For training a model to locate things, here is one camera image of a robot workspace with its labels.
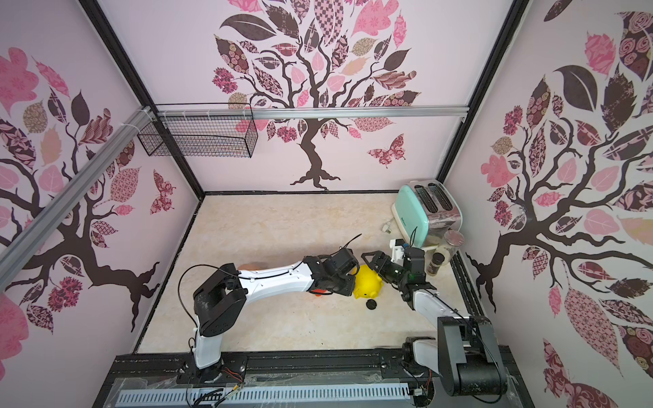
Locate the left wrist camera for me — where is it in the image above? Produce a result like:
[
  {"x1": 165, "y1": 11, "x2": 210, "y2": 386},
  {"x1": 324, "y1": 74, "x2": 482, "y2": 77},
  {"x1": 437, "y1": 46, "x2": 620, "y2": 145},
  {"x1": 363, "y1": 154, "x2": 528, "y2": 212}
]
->
[{"x1": 324, "y1": 248, "x2": 360, "y2": 275}]

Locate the black base frame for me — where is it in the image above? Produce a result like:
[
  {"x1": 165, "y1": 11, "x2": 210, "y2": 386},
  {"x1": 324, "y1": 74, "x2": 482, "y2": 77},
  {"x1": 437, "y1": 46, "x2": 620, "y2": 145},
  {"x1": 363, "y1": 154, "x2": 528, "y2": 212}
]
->
[{"x1": 92, "y1": 343, "x2": 534, "y2": 407}]

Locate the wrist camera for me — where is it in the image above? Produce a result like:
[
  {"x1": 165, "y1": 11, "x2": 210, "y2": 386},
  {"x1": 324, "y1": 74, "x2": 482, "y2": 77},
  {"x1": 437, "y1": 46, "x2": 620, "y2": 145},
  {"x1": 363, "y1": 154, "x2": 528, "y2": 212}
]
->
[
  {"x1": 389, "y1": 239, "x2": 425, "y2": 272},
  {"x1": 324, "y1": 248, "x2": 360, "y2": 275}
]

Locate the glass spice jar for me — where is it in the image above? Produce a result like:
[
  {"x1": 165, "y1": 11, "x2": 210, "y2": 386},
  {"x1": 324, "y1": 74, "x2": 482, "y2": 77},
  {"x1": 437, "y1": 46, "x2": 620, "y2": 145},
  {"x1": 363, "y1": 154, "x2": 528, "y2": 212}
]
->
[{"x1": 427, "y1": 229, "x2": 465, "y2": 276}]

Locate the aluminium rail back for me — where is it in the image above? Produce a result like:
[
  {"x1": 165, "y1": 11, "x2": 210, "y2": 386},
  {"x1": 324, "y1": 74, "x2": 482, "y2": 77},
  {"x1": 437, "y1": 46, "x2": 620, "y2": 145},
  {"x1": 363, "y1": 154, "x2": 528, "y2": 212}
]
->
[{"x1": 253, "y1": 105, "x2": 469, "y2": 120}]

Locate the peach piggy bank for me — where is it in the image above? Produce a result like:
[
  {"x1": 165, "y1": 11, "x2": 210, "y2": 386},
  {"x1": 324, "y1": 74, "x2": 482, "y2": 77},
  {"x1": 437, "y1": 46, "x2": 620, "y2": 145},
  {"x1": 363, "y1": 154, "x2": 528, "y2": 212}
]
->
[{"x1": 237, "y1": 262, "x2": 268, "y2": 270}]

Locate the white slotted cable duct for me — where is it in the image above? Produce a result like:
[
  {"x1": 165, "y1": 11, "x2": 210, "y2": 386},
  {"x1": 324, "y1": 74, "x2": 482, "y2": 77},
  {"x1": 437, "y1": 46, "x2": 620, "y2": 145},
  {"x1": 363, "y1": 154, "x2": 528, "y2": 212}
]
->
[{"x1": 113, "y1": 384, "x2": 413, "y2": 407}]

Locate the aluminium rail left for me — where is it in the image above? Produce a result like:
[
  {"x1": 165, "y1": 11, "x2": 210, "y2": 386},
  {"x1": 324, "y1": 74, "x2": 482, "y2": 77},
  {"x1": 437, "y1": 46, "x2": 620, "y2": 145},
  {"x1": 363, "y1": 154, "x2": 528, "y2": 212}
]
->
[{"x1": 1, "y1": 106, "x2": 152, "y2": 290}]

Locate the mint green toaster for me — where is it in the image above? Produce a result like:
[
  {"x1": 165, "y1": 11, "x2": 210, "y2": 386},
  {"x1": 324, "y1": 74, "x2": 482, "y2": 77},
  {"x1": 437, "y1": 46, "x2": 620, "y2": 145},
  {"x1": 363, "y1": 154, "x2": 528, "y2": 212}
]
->
[{"x1": 391, "y1": 180, "x2": 463, "y2": 248}]

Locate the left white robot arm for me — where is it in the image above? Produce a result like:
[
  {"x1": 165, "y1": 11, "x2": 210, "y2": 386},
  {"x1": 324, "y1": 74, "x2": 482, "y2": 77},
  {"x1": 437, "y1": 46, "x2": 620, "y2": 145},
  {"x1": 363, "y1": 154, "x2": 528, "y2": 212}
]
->
[{"x1": 192, "y1": 250, "x2": 361, "y2": 371}]

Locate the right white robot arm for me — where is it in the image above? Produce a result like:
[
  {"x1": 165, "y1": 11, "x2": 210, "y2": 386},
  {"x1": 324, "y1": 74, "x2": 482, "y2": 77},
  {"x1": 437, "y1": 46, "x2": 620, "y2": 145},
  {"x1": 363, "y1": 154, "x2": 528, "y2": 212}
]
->
[{"x1": 362, "y1": 248, "x2": 508, "y2": 400}]

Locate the aluminium rail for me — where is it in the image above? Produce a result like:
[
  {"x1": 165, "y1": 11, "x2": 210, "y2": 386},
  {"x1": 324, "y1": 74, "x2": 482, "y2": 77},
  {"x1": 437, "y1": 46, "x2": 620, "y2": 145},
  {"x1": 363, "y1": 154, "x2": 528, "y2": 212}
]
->
[
  {"x1": 253, "y1": 105, "x2": 469, "y2": 120},
  {"x1": 1, "y1": 106, "x2": 152, "y2": 290}
]

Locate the red piggy bank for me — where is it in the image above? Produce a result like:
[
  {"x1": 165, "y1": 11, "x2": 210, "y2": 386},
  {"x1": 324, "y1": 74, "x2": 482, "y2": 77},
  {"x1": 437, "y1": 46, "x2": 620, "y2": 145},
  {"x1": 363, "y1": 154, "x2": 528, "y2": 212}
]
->
[{"x1": 309, "y1": 289, "x2": 332, "y2": 297}]

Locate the black wire basket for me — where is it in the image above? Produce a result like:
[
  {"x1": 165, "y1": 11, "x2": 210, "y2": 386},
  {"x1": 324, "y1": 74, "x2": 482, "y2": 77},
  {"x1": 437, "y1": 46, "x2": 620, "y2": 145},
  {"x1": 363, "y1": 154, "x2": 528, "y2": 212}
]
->
[{"x1": 138, "y1": 102, "x2": 258, "y2": 158}]

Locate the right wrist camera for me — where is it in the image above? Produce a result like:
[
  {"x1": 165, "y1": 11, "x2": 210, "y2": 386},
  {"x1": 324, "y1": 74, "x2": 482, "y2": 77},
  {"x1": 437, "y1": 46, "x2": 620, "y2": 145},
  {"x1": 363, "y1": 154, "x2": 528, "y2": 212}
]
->
[{"x1": 389, "y1": 239, "x2": 425, "y2": 272}]

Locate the yellow piggy bank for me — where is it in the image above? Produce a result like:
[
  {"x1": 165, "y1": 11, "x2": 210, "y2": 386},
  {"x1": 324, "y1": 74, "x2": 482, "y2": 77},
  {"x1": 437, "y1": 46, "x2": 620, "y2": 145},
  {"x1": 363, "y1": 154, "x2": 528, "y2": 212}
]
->
[{"x1": 353, "y1": 265, "x2": 384, "y2": 299}]

